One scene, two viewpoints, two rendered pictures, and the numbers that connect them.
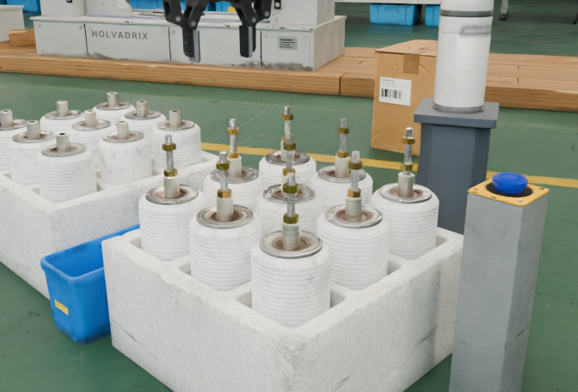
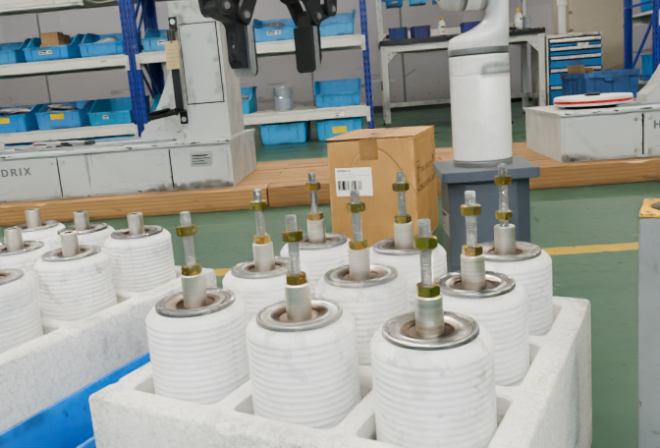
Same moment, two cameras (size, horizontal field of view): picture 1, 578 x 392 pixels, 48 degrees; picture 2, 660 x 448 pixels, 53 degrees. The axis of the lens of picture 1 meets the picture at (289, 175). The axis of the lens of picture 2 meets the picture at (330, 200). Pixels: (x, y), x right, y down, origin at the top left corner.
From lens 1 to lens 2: 0.34 m
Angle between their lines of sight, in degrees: 17
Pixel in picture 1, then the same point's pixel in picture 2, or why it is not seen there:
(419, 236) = (541, 304)
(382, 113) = (342, 208)
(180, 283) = (253, 430)
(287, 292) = (455, 403)
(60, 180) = not seen: outside the picture
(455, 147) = (495, 206)
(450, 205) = not seen: hidden behind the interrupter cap
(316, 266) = (487, 354)
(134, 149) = (92, 265)
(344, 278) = not seen: hidden behind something
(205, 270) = (289, 402)
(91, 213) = (44, 365)
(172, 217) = (209, 332)
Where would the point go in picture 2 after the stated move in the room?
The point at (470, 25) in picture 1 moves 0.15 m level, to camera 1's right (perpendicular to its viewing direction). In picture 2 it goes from (492, 62) to (578, 55)
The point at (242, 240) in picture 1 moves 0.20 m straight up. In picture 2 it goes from (342, 342) to (322, 97)
